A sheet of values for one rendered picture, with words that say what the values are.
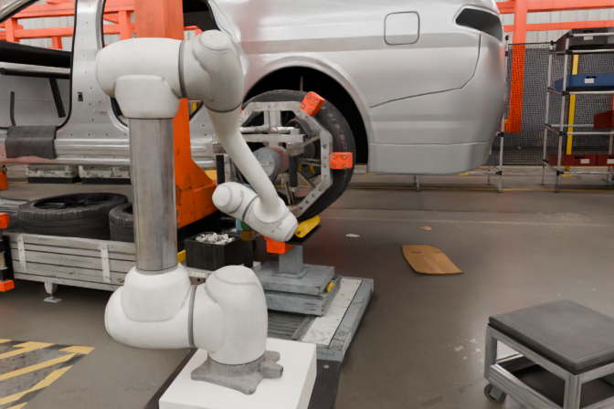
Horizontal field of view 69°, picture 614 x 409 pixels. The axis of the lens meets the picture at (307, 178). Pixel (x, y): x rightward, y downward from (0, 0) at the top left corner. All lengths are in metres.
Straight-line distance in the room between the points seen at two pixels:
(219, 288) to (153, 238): 0.20
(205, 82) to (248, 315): 0.57
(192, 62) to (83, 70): 2.25
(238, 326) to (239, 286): 0.10
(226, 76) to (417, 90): 1.43
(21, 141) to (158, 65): 2.65
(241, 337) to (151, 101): 0.60
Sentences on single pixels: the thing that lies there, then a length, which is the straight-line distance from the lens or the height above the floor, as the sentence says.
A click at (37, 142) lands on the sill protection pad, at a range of 3.54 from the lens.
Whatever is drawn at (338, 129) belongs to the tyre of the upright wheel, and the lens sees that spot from 2.10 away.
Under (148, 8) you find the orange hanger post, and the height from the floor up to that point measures 1.55.
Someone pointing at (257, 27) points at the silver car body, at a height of 1.52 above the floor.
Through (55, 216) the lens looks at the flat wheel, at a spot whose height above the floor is 0.47.
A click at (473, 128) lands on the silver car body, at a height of 0.98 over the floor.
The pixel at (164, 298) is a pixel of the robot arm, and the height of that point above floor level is 0.65.
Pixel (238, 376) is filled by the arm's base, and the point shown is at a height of 0.43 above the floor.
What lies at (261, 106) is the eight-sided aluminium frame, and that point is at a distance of 2.12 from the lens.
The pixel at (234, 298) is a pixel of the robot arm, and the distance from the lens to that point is 1.14.
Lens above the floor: 1.09
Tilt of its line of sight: 9 degrees down
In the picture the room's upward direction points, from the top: 1 degrees counter-clockwise
